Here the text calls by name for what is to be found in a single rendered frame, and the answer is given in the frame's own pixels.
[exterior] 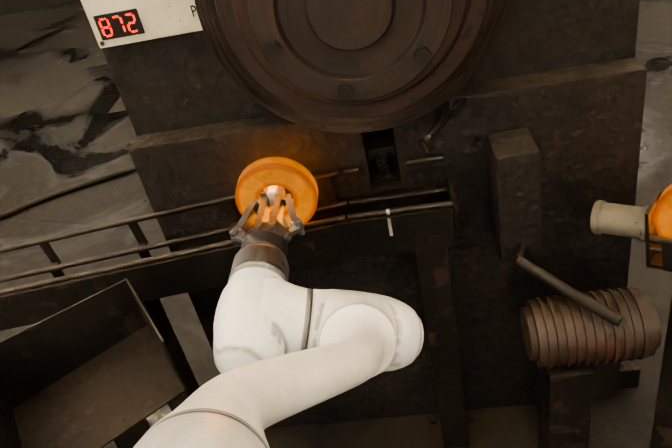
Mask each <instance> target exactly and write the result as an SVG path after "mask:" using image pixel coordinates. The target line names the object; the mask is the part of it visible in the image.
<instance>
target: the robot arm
mask: <svg viewBox="0 0 672 448"><path fill-rule="evenodd" d="M260 197H261V199H259V200H257V199H252V200H251V201H250V203H249V205H248V206H247V208H246V210H245V211H244V213H243V215H242V217H241V218H240V220H239V222H238V223H237V225H236V226H235V227H234V228H233V229H232V230H230V232H229V233H230V236H231V239H232V241H233V244H234V245H237V244H239V243H242V245H241V249H240V250H239V252H238V253H237V254H236V255H235V257H234V260H233V264H232V268H231V273H230V275H229V278H228V284H227V286H226V287H225V288H224V290H223V291H222V293H221V296H220V299H219V301H218V305H217V308H216V313H215V318H214V325H213V331H214V340H213V353H214V361H215V365H216V367H217V369H218V370H219V372H220V373H221V374H220V375H218V376H216V377H215V378H213V379H211V380H210V381H208V382H207V383H205V384H204V385H202V386H201V387H200V388H198V389H197V390H196V391H195V392H194V393H192V394H191V395H190V396H189V397H188V398H187V399H186V400H185V401H184V402H183V403H182V404H180V405H179V406H178V407H177V408H176V409H175V410H174V411H172V412H171V413H169V414H168V415H166V416H165V417H164V418H162V419H161V420H159V421H158V422H157V423H155V424H154V425H153V426H152V427H151V428H150V429H149V430H148V431H147V432H146V433H145V434H144V435H143V436H142V438H141V439H140V440H139V441H138V442H137V444H136V445H135V446H134V447H133V448H270V447H269V445H268V442H267V440H266V437H265V434H264V430H265V429H266V428H268V427H269V426H271V425H273V424H275V423H277V422H279V421H281V420H283V419H286V418H288V417H290V416H292V415H294V414H297V413H299V412H301V411H303V410H305V409H308V408H310V407H312V406H314V405H317V404H319V403H321V402H323V401H326V400H328V399H330V398H332V397H334V396H337V395H339V394H341V393H343V392H346V391H348V390H350V389H352V388H354V387H356V386H358V385H360V384H362V383H364V382H365V381H367V380H368V379H370V378H372V377H374V376H376V375H378V374H380V373H382V372H384V371H393V370H397V369H400V368H403V367H405V366H407V365H409V364H411V363H412V362H413V361H414V360H415V358H416V357H417V356H418V355H419V354H420V351H421V349H422V345H423V339H424V331H423V325H422V322H421V319H420V318H419V316H418V315H417V313H416V312H415V310H414V309H413V308H411V307H410V306H408V305H407V304H405V303H403V302H401V301H399V300H397V299H394V298H391V297H388V296H384V295H379V294H374V293H367V292H360V291H352V290H339V289H323V290H321V289H309V288H304V287H300V286H296V285H293V284H291V283H288V278H289V269H290V268H289V265H288V262H287V250H288V244H289V243H290V241H291V239H292V236H294V235H296V234H298V235H300V236H301V235H304V234H305V230H304V226H303V223H302V220H301V219H299V218H298V217H297V215H296V211H295V208H294V204H293V201H292V197H291V194H285V189H284V187H281V186H269V187H266V188H264V190H263V192H261V193H260ZM270 205H271V206H273V208H272V214H271V216H270V219H269V213H270ZM285 206H287V209H288V212H289V216H290V220H291V221H290V225H289V227H290V228H289V229H287V228H286V227H285V226H283V225H282V218H283V212H284V208H285ZM268 219H269V222H268ZM254 222H255V223H254ZM253 224H254V226H253V227H252V225H253ZM251 227H252V228H251Z"/></svg>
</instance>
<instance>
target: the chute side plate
mask: <svg viewBox="0 0 672 448"><path fill-rule="evenodd" d="M388 218H390V219H391V225H392V231H393V236H390V233H389V227H388V221H387V219H388ZM348 224H349V229H350V232H349V229H348V226H347V223H346V222H342V223H337V224H333V225H328V226H323V227H319V228H314V229H309V230H305V234H304V235H301V236H300V235H298V234H296V235H294V236H292V239H291V241H290V243H289V244H288V250H287V262H288V265H289V268H290V269H289V272H291V271H296V270H301V269H306V268H311V267H315V266H320V265H325V264H330V263H335V262H340V261H345V260H350V259H355V258H361V257H369V256H377V255H385V254H393V253H401V252H409V251H416V248H415V241H414V238H416V237H423V236H431V235H439V234H446V239H447V247H449V246H455V235H454V225H453V215H452V208H443V209H437V210H428V211H421V212H414V213H406V214H399V215H391V216H384V217H376V218H369V219H362V220H354V221H348ZM350 233H351V235H350ZM241 245H242V244H240V245H235V246H231V247H226V248H222V249H217V250H212V251H208V252H203V253H198V254H194V255H189V256H184V257H180V258H175V259H170V260H166V261H161V262H157V263H152V264H147V265H143V266H138V267H134V268H129V269H124V270H119V271H115V272H110V273H106V274H101V275H96V276H92V277H87V278H82V279H78V280H73V281H69V282H64V283H59V284H55V285H50V286H45V287H41V288H36V289H31V290H27V291H22V292H18V293H13V294H8V295H4V296H0V331H2V330H7V329H12V328H17V327H22V326H27V325H32V324H36V323H38V322H40V321H42V320H44V319H46V318H48V317H50V316H52V315H54V314H56V313H58V312H60V311H62V310H64V309H66V308H68V307H70V306H72V305H74V304H76V303H78V302H80V301H82V300H84V299H86V298H88V297H90V296H92V295H94V294H96V293H98V292H100V291H102V290H104V289H106V288H108V287H110V286H112V285H114V284H116V283H118V282H120V281H122V280H124V279H126V278H127V279H128V281H129V282H130V284H131V286H132V287H133V289H134V291H135V292H136V293H141V295H142V297H143V300H144V301H149V300H154V299H159V298H164V297H169V296H174V295H178V294H183V293H188V292H193V291H198V290H203V289H208V288H213V287H218V286H223V285H227V284H228V278H229V275H230V273H231V268H232V264H233V260H234V257H235V255H236V254H237V253H238V252H239V250H240V249H241Z"/></svg>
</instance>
